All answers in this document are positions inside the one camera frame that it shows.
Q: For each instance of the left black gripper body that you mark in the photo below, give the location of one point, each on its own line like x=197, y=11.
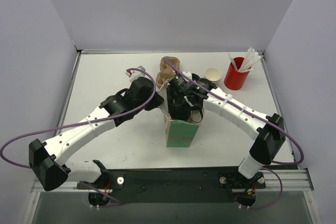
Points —
x=156, y=100

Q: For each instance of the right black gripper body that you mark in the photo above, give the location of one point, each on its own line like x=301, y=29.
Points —
x=178, y=109

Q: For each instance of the brown cardboard cup carrier stack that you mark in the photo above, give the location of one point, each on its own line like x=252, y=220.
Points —
x=166, y=71

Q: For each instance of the green paper takeout bag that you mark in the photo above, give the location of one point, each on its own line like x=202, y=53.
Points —
x=180, y=133

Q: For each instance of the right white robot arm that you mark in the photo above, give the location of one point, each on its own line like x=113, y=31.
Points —
x=265, y=130

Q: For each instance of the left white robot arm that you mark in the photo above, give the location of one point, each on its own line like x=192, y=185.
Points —
x=49, y=159

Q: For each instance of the black coffee lid stack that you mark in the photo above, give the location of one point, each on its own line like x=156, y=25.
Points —
x=196, y=78

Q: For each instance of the brown paper cup stack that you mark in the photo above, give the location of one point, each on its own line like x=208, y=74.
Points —
x=213, y=75

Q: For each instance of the red straw holder cup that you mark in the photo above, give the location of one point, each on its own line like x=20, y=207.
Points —
x=234, y=80

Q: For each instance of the white wrapped straws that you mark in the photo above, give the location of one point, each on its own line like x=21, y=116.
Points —
x=251, y=57

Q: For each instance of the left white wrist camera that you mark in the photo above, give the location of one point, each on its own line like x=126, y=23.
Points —
x=135, y=74

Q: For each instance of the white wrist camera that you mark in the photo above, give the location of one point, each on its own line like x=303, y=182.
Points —
x=187, y=73
x=135, y=74

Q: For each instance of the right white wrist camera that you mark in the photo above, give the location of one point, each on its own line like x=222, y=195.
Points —
x=187, y=73

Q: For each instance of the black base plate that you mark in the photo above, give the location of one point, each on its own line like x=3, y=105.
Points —
x=158, y=194

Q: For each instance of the aluminium front rail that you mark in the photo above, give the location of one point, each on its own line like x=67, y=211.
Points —
x=272, y=179

